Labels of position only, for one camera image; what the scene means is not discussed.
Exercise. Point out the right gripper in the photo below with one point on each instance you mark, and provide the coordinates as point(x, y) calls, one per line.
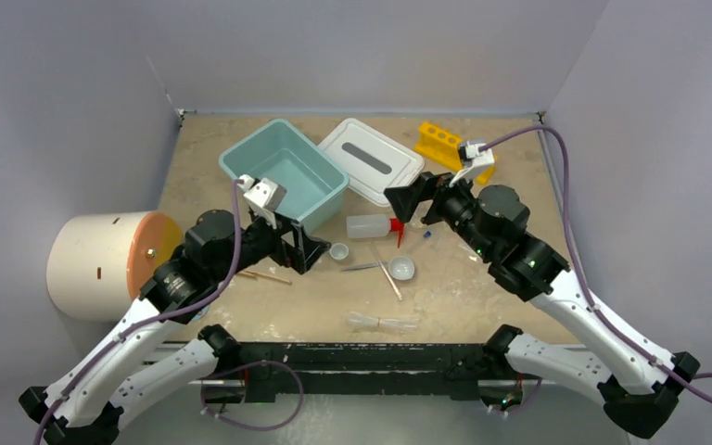
point(404, 200)

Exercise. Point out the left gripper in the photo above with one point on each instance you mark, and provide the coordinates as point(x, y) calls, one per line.
point(305, 249)

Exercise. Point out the small glass flask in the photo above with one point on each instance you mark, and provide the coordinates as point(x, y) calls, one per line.
point(416, 223)

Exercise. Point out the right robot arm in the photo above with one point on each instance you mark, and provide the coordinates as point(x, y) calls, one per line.
point(636, 382)

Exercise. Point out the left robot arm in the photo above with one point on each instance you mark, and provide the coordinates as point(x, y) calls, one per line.
point(108, 389)

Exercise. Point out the small white crucible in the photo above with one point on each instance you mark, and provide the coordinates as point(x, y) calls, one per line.
point(339, 251)

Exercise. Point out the white squeeze bottle red nozzle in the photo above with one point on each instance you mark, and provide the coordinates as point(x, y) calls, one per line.
point(373, 226)

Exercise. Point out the white bin lid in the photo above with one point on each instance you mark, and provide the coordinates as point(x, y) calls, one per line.
point(373, 161)

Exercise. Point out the teal plastic bin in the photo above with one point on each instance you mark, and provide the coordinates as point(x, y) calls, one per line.
point(314, 183)

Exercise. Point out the yellow test tube rack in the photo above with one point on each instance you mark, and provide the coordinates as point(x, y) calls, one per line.
point(442, 146)

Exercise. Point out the white porcelain dish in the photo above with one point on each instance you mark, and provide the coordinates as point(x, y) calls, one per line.
point(401, 268)

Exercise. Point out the wooden stick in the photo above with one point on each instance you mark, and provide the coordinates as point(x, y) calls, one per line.
point(264, 276)

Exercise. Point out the white cylinder orange end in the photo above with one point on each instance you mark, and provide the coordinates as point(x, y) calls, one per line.
point(99, 262)

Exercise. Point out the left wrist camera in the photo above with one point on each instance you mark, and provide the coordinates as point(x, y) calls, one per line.
point(263, 196)

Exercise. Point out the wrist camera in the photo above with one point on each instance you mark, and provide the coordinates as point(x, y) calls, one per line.
point(476, 157)
point(263, 196)

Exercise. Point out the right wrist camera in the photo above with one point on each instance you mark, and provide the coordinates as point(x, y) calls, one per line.
point(476, 157)

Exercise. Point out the black base frame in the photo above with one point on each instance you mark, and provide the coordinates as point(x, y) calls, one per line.
point(459, 371)

